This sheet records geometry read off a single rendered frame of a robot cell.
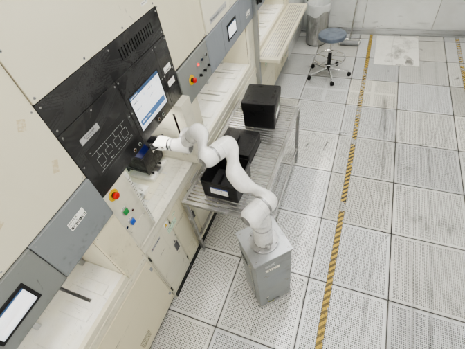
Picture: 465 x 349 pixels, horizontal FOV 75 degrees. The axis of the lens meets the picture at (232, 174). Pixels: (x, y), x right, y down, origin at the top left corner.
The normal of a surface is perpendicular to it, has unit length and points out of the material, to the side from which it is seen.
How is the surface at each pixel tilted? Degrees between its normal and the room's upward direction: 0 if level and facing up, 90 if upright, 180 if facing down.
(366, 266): 0
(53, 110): 90
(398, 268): 0
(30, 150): 90
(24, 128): 90
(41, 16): 88
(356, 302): 0
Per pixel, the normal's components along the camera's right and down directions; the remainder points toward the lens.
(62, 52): 0.93, 0.22
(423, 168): -0.13, -0.65
